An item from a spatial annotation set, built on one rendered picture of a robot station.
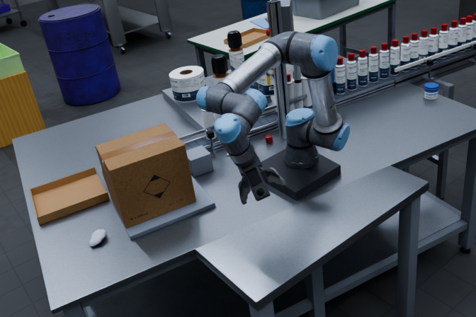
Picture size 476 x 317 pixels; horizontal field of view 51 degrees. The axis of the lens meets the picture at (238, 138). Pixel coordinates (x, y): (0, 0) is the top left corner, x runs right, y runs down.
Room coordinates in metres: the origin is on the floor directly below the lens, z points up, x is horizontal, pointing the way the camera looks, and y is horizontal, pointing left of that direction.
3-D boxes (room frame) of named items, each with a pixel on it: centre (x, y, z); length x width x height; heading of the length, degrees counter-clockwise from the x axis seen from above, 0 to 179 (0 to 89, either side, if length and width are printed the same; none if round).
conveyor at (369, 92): (2.29, -0.14, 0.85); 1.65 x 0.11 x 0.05; 113
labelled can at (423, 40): (2.71, -1.13, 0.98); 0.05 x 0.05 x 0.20
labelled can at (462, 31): (2.83, -1.41, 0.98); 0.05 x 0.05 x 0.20
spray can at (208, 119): (2.18, 0.13, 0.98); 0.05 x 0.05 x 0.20
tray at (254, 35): (3.91, -0.21, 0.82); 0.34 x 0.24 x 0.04; 129
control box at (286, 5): (2.25, -0.27, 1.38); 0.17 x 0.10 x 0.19; 168
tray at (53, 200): (1.90, 0.78, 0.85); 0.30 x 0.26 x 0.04; 113
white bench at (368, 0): (4.38, -0.69, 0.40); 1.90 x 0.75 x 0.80; 124
